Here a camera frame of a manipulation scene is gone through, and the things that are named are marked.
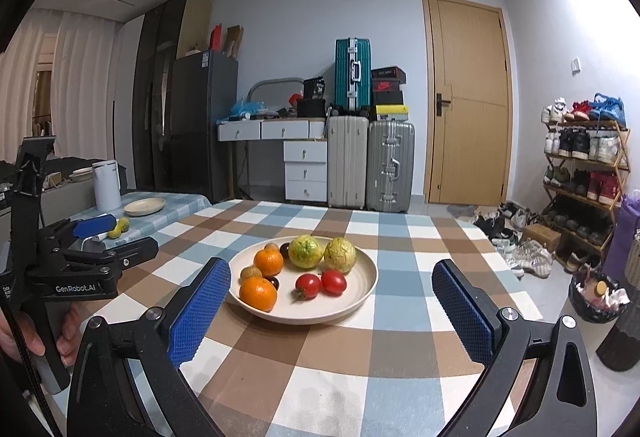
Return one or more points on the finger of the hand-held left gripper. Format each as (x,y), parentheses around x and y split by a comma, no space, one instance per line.
(135,252)
(92,227)

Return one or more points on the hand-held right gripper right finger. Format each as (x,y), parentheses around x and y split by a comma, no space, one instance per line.
(462,312)

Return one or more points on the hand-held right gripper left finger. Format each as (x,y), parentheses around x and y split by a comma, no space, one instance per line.
(200,312)

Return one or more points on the orange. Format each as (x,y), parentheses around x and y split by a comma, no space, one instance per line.
(269,262)
(257,293)

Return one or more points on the small brown longan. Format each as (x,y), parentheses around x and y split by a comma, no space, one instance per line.
(251,273)
(271,247)

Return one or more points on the small dark round fruit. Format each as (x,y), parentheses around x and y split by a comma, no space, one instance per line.
(272,283)
(285,249)

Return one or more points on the red tomato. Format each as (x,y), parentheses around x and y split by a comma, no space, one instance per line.
(307,286)
(333,281)

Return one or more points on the beige round plate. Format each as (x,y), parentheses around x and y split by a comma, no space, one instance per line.
(345,312)

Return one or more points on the yellow-green guava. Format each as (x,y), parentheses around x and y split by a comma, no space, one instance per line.
(304,251)
(340,254)

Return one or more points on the person's left hand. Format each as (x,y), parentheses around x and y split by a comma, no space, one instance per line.
(27,337)

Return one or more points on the white charger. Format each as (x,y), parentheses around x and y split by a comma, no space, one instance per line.
(95,238)

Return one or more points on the small yellow-green fruit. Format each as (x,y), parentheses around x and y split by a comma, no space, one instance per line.
(122,223)
(116,231)

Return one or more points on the white cylindrical kettle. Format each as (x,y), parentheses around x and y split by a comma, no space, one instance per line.
(107,184)

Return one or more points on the empty beige plate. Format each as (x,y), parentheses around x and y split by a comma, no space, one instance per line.
(145,206)

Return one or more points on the white bowl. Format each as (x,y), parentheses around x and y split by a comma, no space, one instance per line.
(80,176)

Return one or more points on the light blue checkered tablecloth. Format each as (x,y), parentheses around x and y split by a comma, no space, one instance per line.
(180,203)

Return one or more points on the pile of loose shoes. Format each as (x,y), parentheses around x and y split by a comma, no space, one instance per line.
(515,242)

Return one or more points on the grey doormat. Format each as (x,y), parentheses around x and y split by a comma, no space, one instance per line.
(462,211)

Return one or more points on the small cardboard box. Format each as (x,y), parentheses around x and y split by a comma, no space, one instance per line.
(542,237)

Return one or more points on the black trash bin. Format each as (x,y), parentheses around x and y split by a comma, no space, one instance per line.
(597,307)

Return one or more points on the white curtain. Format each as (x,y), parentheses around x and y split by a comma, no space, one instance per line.
(75,92)

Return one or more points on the dark grey fridge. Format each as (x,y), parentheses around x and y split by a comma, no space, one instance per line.
(200,127)

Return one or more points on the tall dark cabinet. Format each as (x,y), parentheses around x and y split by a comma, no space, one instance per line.
(155,92)

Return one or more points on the grey black cylinder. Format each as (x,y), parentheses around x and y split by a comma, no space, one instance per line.
(617,344)

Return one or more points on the silver suitcase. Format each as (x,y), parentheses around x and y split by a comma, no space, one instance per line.
(390,164)

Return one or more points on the blue plastic bag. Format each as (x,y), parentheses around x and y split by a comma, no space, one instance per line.
(245,108)

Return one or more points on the purple bag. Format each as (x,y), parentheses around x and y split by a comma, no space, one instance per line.
(627,237)

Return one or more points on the white desk with drawers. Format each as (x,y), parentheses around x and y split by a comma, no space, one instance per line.
(290,152)

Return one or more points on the beige suitcase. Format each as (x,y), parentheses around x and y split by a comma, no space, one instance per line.
(347,162)

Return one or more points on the wooden shoe rack with shoes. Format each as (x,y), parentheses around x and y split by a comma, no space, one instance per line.
(575,144)

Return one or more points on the wooden door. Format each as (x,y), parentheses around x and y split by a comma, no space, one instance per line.
(470,107)

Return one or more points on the yellow black shoe box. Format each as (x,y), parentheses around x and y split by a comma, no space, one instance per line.
(391,111)

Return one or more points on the small red object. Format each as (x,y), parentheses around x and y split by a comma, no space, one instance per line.
(296,97)

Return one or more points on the red paper bag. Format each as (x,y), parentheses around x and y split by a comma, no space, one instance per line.
(217,37)

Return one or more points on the black storage box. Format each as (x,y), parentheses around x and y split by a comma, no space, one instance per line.
(312,108)

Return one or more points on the brown cardboard sheet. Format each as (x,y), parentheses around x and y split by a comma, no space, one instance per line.
(233,41)

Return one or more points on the red shoe box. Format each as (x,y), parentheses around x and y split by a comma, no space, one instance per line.
(387,86)

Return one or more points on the black printed bag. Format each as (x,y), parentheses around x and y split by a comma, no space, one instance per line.
(315,87)

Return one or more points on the dark shoe box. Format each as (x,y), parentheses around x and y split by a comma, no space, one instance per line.
(389,73)

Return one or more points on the teal suitcase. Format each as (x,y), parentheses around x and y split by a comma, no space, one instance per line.
(352,74)

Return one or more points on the grey curved tube frame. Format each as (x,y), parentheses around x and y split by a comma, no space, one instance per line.
(270,82)

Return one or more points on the white wall switch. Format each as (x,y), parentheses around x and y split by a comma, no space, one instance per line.
(576,64)

